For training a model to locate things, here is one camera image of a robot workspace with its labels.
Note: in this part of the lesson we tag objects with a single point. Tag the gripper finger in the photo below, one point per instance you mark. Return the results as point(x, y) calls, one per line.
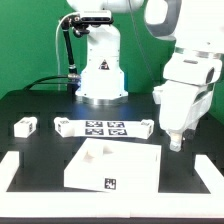
point(176, 141)

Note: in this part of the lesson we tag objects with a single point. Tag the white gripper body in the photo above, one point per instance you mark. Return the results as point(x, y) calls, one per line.
point(187, 93)

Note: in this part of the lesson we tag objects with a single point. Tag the white square tabletop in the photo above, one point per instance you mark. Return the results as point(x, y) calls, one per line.
point(114, 166)

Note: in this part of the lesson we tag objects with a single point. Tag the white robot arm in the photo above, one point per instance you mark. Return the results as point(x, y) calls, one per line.
point(197, 29)

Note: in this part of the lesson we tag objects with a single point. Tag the white fiducial tag sheet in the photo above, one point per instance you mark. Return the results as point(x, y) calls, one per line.
point(97, 128)

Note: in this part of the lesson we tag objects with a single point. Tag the white U-shaped fence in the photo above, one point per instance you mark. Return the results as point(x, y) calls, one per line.
point(103, 205)

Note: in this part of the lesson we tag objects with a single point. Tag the camera on black mount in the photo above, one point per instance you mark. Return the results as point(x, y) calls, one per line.
point(80, 21)

